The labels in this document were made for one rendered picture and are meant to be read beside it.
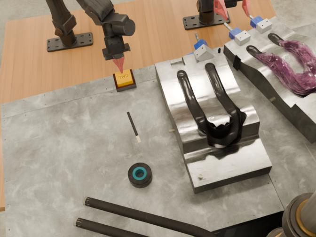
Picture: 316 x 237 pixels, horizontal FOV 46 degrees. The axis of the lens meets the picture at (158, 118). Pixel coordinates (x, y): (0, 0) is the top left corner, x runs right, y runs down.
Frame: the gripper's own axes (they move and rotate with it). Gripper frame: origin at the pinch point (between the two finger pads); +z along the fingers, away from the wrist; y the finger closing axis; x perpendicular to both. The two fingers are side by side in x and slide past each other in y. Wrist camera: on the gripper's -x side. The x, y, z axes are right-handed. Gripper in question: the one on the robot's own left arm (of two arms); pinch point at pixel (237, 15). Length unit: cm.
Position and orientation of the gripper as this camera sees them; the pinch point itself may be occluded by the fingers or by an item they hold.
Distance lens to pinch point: 114.9
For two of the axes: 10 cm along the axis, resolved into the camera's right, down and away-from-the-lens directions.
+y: 9.9, -1.6, 0.0
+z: 1.4, 8.6, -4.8
